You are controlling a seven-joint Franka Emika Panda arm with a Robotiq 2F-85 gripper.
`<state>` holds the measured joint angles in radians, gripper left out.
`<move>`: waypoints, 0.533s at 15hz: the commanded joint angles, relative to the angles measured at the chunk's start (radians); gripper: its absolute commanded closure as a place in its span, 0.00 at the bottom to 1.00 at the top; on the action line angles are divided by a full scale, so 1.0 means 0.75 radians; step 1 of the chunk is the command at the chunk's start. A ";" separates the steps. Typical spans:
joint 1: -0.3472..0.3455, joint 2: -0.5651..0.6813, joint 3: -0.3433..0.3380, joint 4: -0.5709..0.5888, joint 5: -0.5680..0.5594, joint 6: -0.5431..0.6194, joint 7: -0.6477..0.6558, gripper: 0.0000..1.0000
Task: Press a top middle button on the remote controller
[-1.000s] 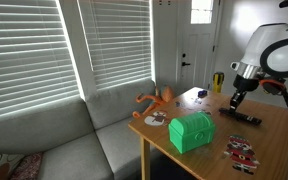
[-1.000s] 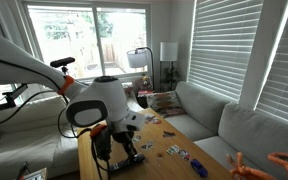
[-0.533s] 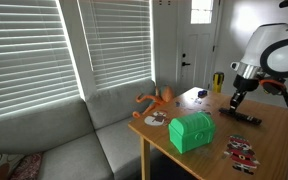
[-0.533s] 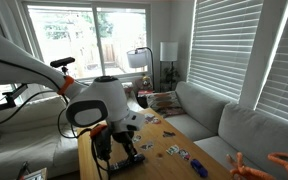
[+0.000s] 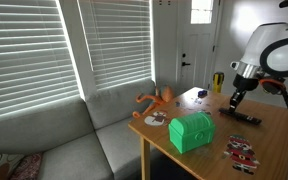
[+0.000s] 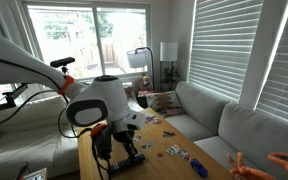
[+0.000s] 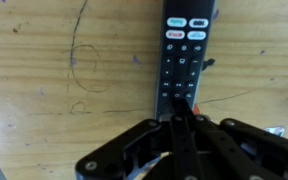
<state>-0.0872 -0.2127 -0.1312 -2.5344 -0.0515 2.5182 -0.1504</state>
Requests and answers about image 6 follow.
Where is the wooden table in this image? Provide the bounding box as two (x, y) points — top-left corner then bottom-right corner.
(77, 107), (233, 180)

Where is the orange strap at wrist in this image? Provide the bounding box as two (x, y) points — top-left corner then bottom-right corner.
(89, 123), (109, 139)

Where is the white covered sofa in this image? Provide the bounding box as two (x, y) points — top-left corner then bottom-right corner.
(0, 95), (82, 179)

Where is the large sliding glass window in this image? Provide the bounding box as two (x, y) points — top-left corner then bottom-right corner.
(21, 1), (152, 82)

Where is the black looping cable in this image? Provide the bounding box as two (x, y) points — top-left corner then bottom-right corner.
(0, 54), (93, 139)

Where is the small colourful sticker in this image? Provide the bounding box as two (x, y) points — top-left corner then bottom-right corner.
(177, 148), (192, 162)
(132, 133), (143, 144)

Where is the red box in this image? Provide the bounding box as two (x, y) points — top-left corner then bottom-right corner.
(136, 89), (155, 98)

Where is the light grey curtain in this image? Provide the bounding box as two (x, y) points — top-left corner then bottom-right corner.
(0, 0), (30, 56)

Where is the black remote controller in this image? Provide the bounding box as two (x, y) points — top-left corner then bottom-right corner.
(108, 153), (147, 175)

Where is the wide white window blind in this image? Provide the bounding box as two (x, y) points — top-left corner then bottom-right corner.
(187, 0), (264, 103)

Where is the narrow white window blind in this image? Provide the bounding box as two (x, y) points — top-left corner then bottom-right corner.
(255, 0), (288, 127)

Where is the black hanging cable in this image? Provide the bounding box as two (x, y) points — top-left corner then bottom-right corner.
(91, 141), (112, 180)

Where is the small grey sticker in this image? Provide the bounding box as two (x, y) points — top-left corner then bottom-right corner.
(139, 140), (155, 151)

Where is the swirl patterned throw pillow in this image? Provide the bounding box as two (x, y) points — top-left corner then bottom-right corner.
(146, 90), (185, 118)

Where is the reddish patterned throw pillow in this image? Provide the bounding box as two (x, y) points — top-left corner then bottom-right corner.
(163, 105), (187, 119)

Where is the small box with picture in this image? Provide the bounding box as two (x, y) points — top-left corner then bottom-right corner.
(16, 160), (48, 180)

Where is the cylinder shade floor lamp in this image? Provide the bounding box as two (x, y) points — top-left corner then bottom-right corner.
(159, 41), (180, 92)

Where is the orange strap on arm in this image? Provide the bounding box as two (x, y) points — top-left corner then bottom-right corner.
(57, 74), (76, 96)

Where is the black stand bracket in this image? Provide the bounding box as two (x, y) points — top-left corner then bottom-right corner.
(0, 82), (29, 116)

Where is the small dark sticker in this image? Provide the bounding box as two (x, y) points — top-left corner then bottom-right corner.
(162, 130), (177, 139)

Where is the small bear figurine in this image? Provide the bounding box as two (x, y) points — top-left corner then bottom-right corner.
(139, 74), (154, 91)

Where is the black camera on tripod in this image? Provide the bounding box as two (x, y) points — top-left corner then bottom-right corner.
(49, 56), (76, 76)

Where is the dark potted plant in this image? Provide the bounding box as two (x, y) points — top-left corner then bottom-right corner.
(160, 64), (181, 92)

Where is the grey sectional sofa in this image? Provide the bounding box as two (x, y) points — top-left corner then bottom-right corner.
(165, 80), (288, 180)

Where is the arc floor lamp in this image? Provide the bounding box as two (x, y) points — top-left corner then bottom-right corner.
(126, 46), (156, 92)

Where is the white snowman sticker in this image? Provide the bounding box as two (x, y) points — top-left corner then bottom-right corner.
(144, 113), (162, 125)

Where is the orange octopus toy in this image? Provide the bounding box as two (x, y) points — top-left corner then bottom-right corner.
(225, 151), (288, 180)

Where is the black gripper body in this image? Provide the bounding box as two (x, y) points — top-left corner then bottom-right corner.
(113, 129), (137, 145)

